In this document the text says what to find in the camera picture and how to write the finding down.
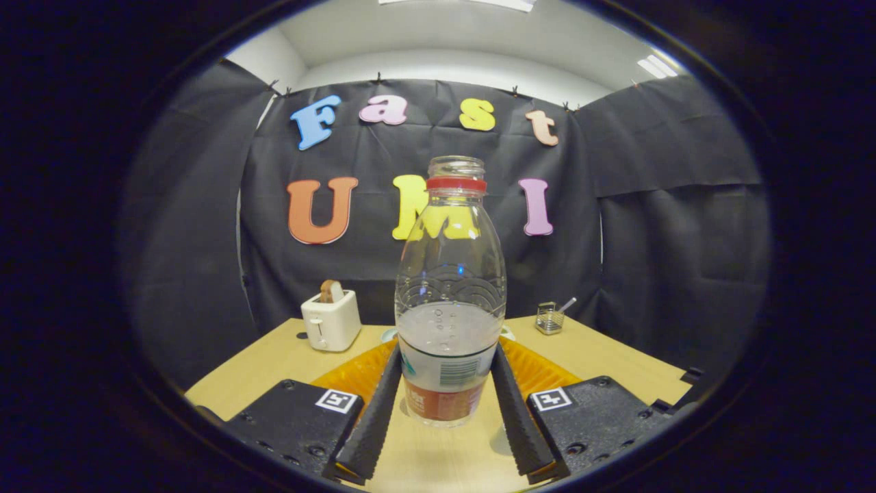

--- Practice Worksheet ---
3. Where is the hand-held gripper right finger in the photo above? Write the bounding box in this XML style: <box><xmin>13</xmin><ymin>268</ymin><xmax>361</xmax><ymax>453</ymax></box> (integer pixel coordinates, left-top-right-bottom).
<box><xmin>490</xmin><ymin>340</ymin><xmax>676</xmax><ymax>483</ymax></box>

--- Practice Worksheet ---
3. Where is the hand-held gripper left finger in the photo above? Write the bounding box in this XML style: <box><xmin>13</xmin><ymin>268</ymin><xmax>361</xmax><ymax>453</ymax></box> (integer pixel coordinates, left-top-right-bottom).
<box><xmin>222</xmin><ymin>340</ymin><xmax>404</xmax><ymax>483</ymax></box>

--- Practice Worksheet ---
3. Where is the clear plastic juice bottle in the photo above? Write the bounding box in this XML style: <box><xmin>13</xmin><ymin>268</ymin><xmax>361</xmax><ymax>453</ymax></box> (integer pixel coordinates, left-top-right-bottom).
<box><xmin>395</xmin><ymin>155</ymin><xmax>508</xmax><ymax>429</ymax></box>

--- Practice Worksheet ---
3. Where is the white toaster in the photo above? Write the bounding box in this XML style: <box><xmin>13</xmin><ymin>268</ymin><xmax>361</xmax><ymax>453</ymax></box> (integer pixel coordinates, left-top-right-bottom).
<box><xmin>300</xmin><ymin>290</ymin><xmax>362</xmax><ymax>353</ymax></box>

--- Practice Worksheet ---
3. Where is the small clear glass jar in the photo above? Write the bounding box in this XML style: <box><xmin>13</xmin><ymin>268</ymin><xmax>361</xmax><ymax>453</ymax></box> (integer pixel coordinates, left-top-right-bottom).
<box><xmin>534</xmin><ymin>301</ymin><xmax>565</xmax><ymax>335</ymax></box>

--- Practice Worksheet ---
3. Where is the light wooden table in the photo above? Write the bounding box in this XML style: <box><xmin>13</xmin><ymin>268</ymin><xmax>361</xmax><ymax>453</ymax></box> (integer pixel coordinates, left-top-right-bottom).
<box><xmin>185</xmin><ymin>315</ymin><xmax>692</xmax><ymax>490</ymax></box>

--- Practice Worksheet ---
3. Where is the black backdrop cloth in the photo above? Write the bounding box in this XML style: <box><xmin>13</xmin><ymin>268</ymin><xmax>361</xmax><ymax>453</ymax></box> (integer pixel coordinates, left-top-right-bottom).
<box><xmin>120</xmin><ymin>58</ymin><xmax>774</xmax><ymax>391</ymax></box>

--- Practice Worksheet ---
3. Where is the small ceiling light panel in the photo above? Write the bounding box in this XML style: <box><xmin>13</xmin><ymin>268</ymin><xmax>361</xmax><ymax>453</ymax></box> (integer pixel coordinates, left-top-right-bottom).
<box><xmin>636</xmin><ymin>55</ymin><xmax>678</xmax><ymax>79</ymax></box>

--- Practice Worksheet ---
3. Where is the long ceiling light panel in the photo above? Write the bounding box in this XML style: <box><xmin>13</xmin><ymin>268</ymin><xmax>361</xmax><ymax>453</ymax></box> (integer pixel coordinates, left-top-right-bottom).
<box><xmin>380</xmin><ymin>0</ymin><xmax>534</xmax><ymax>12</ymax></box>

